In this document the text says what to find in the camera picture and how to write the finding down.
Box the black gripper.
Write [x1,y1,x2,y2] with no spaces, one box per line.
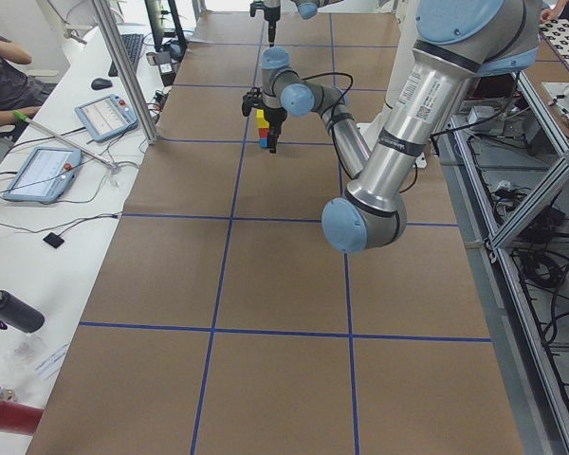
[264,107,286,154]
[265,7,279,46]

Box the yellow foam block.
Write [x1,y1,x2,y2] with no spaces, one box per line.
[256,109,269,129]

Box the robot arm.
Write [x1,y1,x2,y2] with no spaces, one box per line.
[249,0,340,47]
[261,1,541,253]

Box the black keyboard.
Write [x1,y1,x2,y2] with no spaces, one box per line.
[120,33,144,74]

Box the far teach pendant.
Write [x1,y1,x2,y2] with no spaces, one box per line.
[74,94,138,143]

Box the teach pendant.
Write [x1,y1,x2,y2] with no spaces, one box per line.
[74,94,138,143]
[2,146,82,203]

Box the black computer mouse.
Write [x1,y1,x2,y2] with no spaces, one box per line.
[90,78,113,91]

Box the grey power box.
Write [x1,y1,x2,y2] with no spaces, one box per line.
[468,105,502,132]

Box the near teach pendant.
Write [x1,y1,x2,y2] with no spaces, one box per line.
[2,146,82,203]

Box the small black square pad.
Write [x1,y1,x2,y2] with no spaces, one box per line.
[43,232,64,249]

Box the green tipped metal rod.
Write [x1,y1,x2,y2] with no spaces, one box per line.
[11,110,119,171]

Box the seated person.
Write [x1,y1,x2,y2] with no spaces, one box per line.
[0,35,51,140]

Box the black water bottle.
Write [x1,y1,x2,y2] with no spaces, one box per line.
[0,290,45,334]

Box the red cylinder bottle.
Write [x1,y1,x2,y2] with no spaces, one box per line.
[0,400,44,436]

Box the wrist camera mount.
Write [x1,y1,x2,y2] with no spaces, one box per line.
[249,0,266,17]
[241,87,265,118]

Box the white camera stand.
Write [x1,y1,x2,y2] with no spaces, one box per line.
[359,0,419,148]

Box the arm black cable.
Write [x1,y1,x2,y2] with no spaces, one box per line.
[293,71,508,193]

